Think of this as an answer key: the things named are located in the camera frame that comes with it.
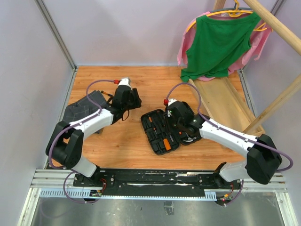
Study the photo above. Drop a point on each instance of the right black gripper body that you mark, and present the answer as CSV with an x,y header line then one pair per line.
x,y
178,123

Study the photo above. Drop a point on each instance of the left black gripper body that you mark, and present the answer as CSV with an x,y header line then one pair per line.
x,y
134,102

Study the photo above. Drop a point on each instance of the claw hammer black handle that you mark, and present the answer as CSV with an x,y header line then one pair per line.
x,y
189,139

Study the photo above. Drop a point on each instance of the black plastic tool case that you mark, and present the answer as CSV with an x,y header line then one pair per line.
x,y
162,136

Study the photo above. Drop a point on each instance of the orange-handled screwdriver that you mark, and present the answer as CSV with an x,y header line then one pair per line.
x,y
167,144

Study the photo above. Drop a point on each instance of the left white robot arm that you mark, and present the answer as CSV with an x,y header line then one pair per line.
x,y
66,142

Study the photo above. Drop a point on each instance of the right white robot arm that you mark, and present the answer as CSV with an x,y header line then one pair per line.
x,y
261,160

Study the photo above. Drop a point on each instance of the wooden tray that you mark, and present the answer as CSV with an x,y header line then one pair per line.
x,y
221,102

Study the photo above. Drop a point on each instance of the grey checked cloth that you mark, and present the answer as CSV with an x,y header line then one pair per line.
x,y
83,107

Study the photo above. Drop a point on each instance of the green sleeveless shirt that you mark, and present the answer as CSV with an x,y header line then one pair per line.
x,y
217,45

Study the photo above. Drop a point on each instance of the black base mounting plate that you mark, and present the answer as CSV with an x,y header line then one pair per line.
x,y
152,183

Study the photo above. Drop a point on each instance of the pink shirt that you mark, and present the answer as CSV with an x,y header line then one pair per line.
x,y
257,39

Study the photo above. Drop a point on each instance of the yellow clothes hanger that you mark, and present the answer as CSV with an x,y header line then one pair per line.
x,y
232,12

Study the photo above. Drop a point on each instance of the aluminium frame rail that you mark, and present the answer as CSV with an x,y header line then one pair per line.
x,y
56,34

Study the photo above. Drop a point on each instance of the wooden rack frame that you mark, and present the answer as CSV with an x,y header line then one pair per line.
x,y
275,81

